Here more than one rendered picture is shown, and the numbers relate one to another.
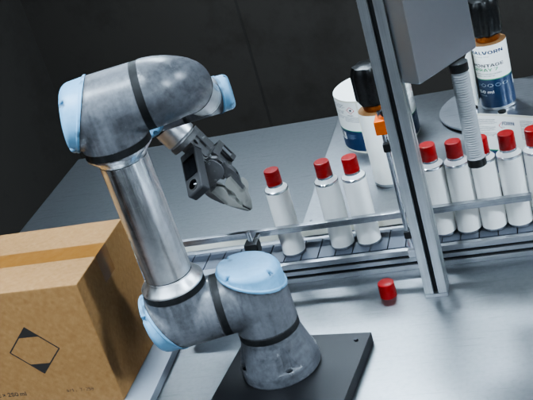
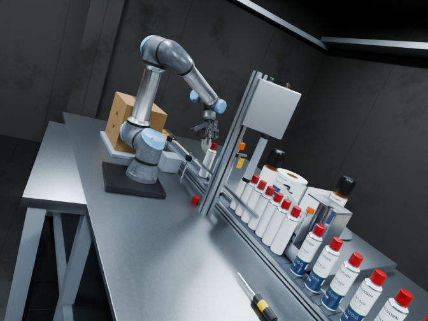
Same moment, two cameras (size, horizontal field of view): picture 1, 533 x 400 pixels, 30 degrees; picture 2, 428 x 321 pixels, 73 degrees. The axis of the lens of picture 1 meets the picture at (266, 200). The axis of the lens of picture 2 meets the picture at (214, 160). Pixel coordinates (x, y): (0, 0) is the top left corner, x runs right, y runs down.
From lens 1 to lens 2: 1.23 m
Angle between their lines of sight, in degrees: 33
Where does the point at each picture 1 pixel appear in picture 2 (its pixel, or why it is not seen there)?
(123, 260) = (155, 123)
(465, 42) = (276, 132)
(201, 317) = (130, 134)
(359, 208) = not seen: hidden behind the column
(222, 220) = not seen: hidden behind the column
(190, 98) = (171, 60)
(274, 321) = (141, 153)
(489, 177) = (253, 198)
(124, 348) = not seen: hidden behind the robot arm
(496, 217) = (244, 215)
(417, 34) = (255, 105)
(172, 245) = (141, 106)
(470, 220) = (239, 209)
